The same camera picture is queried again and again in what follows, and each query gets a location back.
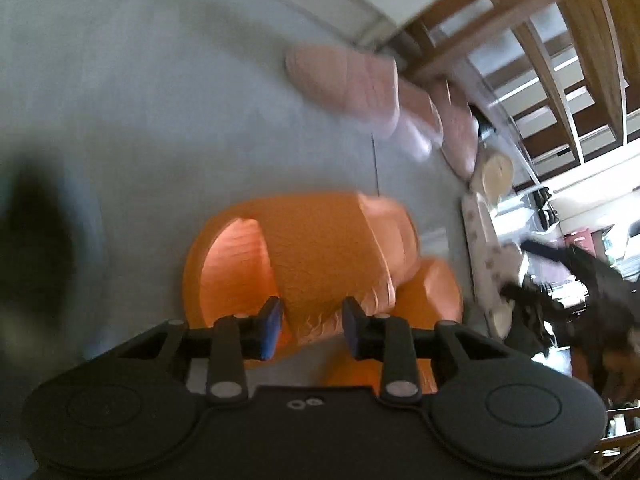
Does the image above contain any orange slide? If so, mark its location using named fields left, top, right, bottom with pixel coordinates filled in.
left=319, top=257, right=466, bottom=395
left=182, top=192, right=420, bottom=359

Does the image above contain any cream heart slide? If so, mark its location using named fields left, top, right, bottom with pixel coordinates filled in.
left=470, top=148, right=514, bottom=207
left=461, top=192, right=527, bottom=340

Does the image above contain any pink plush slipper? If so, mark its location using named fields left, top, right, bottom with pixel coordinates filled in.
left=428, top=79, right=478, bottom=182
left=284, top=44, right=444, bottom=162

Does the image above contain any black white laced sneaker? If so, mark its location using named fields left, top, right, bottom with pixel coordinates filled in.
left=500, top=283, right=572, bottom=358

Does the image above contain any brown wooden shoe rack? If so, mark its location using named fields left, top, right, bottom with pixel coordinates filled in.
left=387, top=0, right=639, bottom=190

